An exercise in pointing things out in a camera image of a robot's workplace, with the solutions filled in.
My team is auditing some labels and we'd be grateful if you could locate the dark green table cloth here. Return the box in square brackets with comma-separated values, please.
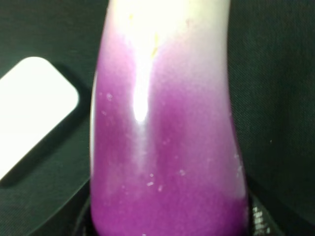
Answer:
[0, 0, 315, 236]

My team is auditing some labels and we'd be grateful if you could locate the purple white eggplant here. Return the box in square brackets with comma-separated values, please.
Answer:
[90, 0, 249, 236]

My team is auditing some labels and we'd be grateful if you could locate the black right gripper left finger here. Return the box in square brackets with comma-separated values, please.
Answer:
[72, 197, 95, 236]

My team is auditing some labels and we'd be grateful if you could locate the white rounded flat box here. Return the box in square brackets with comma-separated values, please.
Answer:
[0, 57, 79, 178]

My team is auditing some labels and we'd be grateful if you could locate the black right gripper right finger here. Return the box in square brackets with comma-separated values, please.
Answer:
[249, 195, 283, 236]

